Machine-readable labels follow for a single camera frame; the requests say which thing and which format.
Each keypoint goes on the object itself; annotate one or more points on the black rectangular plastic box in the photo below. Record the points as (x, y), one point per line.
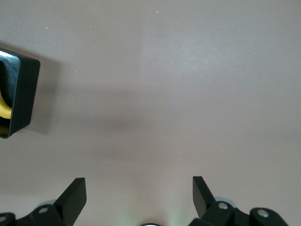
(24, 94)

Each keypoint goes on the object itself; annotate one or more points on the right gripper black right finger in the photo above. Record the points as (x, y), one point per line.
(204, 202)

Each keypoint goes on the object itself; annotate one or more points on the brown table mat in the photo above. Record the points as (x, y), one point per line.
(164, 94)

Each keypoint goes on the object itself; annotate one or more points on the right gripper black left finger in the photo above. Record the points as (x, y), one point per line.
(68, 204)

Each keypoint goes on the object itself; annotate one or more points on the yellow banana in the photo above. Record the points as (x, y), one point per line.
(4, 110)

